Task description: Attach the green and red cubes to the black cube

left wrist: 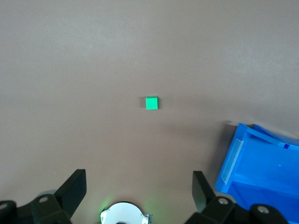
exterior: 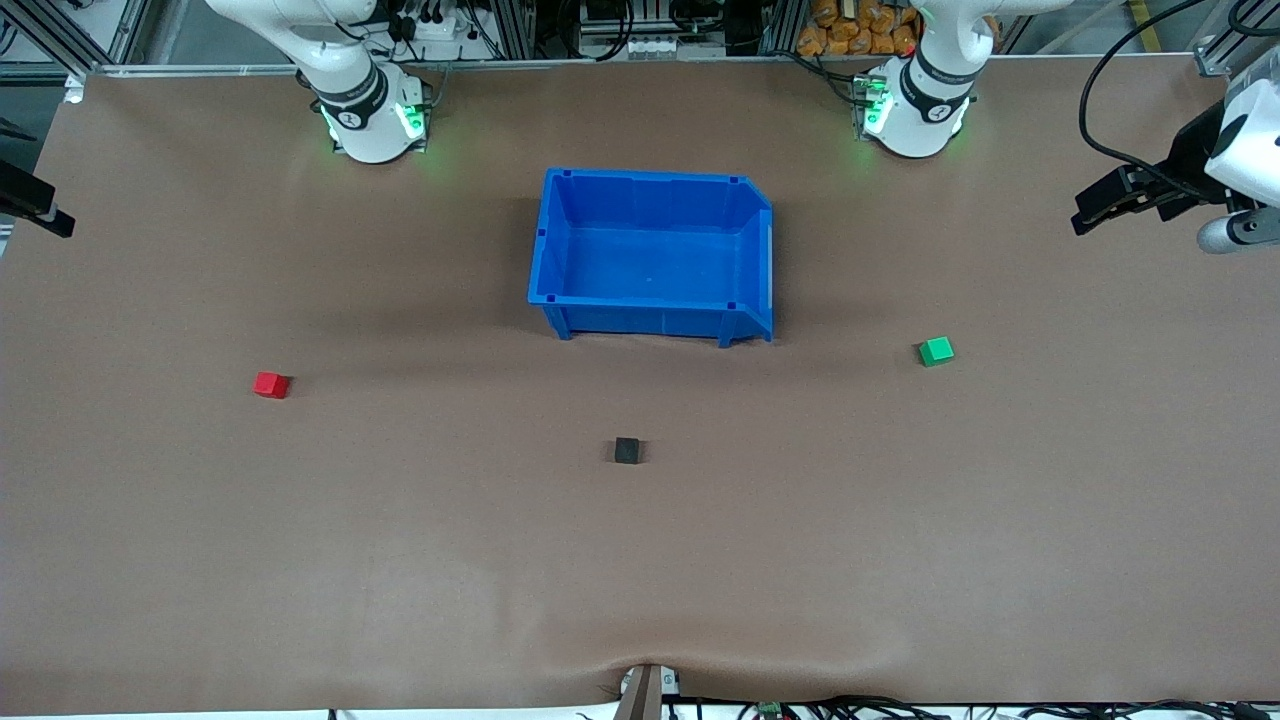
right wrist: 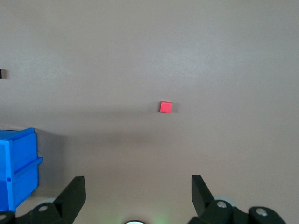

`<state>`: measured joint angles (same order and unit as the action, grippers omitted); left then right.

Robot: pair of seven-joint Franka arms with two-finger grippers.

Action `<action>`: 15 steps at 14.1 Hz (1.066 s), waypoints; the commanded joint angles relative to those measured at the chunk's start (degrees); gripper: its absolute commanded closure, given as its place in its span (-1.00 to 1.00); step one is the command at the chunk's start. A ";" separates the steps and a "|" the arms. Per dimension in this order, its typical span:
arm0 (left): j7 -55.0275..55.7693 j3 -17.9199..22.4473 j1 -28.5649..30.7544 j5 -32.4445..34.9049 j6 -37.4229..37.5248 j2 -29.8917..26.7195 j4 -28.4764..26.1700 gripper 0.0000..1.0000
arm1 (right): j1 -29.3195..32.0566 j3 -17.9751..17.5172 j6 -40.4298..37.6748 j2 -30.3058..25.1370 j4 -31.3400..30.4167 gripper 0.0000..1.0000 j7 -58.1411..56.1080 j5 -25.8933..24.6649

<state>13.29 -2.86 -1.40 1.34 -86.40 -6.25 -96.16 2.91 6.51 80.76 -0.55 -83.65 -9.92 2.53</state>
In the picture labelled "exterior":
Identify orange bags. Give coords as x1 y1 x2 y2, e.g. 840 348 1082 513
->
797 0 923 57

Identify white power strip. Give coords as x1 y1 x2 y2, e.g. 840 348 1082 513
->
385 8 463 43

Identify blue plastic storage bin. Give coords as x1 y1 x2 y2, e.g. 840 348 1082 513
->
527 167 776 349

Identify brown table cover mat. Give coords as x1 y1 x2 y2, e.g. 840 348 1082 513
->
0 55 1280 716

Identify metal table clamp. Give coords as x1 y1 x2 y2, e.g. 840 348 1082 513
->
612 662 683 720

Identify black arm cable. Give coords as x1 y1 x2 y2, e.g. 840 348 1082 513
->
1078 0 1280 201

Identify aluminium frame profile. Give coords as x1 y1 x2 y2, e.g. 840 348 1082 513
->
1195 0 1280 77
0 0 151 73

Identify aluminium table edge rail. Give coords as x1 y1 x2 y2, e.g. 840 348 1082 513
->
0 58 871 81

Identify tangled black cables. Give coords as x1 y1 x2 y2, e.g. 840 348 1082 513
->
690 694 1280 720

